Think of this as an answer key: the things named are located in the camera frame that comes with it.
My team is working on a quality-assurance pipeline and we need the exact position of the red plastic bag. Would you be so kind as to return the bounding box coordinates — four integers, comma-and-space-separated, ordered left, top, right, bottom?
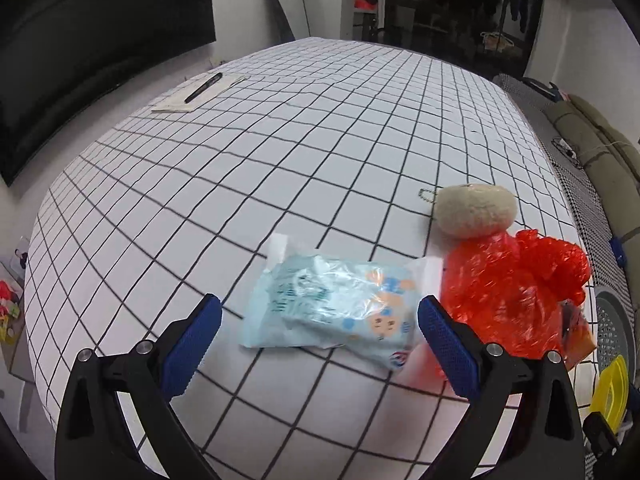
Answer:
436, 230, 591, 362

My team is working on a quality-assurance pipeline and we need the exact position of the light blue wet wipes pack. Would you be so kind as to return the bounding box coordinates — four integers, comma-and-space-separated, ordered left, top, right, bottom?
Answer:
241, 233, 442, 370

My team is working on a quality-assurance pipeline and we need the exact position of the pink snack wrapper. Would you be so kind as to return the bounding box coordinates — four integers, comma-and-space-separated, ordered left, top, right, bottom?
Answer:
561, 300, 597, 370

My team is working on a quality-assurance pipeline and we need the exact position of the grey perforated trash basket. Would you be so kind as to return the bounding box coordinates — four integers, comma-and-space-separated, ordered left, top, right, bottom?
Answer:
596, 286, 636, 380

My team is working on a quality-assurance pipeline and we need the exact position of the blue clip on sofa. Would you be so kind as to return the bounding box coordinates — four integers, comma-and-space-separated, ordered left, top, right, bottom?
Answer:
610, 236, 627, 269

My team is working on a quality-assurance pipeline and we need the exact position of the beige plush toy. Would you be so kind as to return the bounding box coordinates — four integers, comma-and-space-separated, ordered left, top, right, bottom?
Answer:
433, 184, 518, 240

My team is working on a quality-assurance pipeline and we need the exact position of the olive green sofa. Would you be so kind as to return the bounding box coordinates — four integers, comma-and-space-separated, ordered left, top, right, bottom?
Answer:
544, 99, 639, 283

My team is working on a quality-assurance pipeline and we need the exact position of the white notepad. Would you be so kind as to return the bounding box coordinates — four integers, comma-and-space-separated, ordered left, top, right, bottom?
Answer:
151, 72, 246, 113

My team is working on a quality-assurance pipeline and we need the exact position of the checkered white tablecloth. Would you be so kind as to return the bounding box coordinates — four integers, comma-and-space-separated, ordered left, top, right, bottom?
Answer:
25, 38, 579, 479

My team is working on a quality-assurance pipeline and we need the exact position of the black pen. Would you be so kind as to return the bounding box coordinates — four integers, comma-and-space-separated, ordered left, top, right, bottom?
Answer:
183, 73, 224, 104

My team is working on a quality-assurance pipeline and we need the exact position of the black television screen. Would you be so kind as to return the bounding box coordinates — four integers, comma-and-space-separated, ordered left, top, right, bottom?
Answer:
1, 0, 216, 184

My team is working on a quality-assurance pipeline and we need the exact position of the red item on shelf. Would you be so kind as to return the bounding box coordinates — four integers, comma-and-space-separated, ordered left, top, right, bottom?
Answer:
354, 0, 378, 12

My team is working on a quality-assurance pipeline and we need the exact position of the yellow plastic ring lid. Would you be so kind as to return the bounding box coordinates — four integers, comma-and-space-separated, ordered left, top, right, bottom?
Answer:
589, 354, 629, 434

